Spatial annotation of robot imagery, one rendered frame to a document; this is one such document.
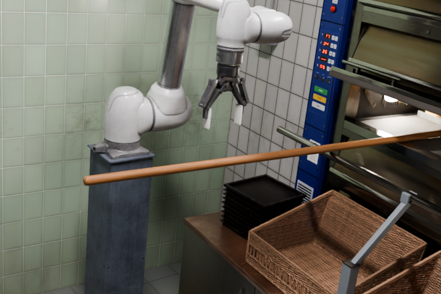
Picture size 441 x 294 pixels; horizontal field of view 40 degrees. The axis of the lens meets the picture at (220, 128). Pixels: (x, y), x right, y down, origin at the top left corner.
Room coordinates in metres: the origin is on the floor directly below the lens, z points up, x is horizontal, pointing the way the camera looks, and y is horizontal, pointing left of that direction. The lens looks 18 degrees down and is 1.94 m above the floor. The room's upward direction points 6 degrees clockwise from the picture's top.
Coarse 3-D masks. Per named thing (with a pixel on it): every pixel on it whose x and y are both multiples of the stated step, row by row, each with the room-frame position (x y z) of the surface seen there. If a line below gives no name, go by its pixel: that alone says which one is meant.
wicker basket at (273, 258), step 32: (288, 224) 2.48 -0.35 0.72; (320, 224) 2.59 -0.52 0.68; (352, 224) 2.47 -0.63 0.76; (256, 256) 2.31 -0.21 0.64; (288, 256) 2.43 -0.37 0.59; (320, 256) 2.47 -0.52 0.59; (352, 256) 2.40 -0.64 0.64; (384, 256) 2.29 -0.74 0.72; (416, 256) 2.16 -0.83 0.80; (288, 288) 2.12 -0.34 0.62; (320, 288) 1.98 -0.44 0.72
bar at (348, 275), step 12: (288, 132) 2.43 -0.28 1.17; (312, 144) 2.30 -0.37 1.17; (324, 156) 2.24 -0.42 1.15; (336, 156) 2.19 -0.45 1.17; (348, 168) 2.12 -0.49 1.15; (360, 168) 2.08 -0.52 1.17; (372, 180) 2.02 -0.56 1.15; (384, 180) 1.98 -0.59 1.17; (396, 192) 1.93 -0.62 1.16; (408, 192) 1.90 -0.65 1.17; (408, 204) 1.88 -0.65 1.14; (420, 204) 1.84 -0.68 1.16; (432, 204) 1.82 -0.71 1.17; (396, 216) 1.86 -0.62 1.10; (384, 228) 1.84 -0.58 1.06; (372, 240) 1.82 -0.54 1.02; (360, 252) 1.80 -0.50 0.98; (348, 264) 1.76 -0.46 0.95; (360, 264) 1.80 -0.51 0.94; (348, 276) 1.75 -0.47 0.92; (348, 288) 1.75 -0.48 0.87
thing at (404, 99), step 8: (336, 72) 2.56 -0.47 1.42; (344, 80) 2.51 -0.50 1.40; (352, 80) 2.48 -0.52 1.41; (368, 88) 2.40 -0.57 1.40; (376, 88) 2.37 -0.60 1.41; (392, 96) 2.29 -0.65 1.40; (400, 96) 2.26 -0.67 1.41; (416, 104) 2.20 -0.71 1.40; (424, 104) 2.17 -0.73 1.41; (432, 112) 2.13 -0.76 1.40; (440, 112) 2.11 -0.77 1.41
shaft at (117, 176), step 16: (336, 144) 2.22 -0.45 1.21; (352, 144) 2.26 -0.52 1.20; (368, 144) 2.31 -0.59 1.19; (208, 160) 1.91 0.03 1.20; (224, 160) 1.94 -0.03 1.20; (240, 160) 1.97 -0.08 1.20; (256, 160) 2.00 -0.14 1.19; (96, 176) 1.69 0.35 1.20; (112, 176) 1.71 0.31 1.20; (128, 176) 1.73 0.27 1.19; (144, 176) 1.77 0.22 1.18
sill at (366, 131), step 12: (348, 120) 2.68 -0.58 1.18; (360, 132) 2.59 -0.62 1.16; (372, 132) 2.54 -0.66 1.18; (384, 132) 2.55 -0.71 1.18; (384, 144) 2.47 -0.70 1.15; (396, 144) 2.42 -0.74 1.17; (408, 144) 2.41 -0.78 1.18; (408, 156) 2.36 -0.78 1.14; (420, 156) 2.31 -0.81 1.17; (432, 156) 2.29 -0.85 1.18; (432, 168) 2.26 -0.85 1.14
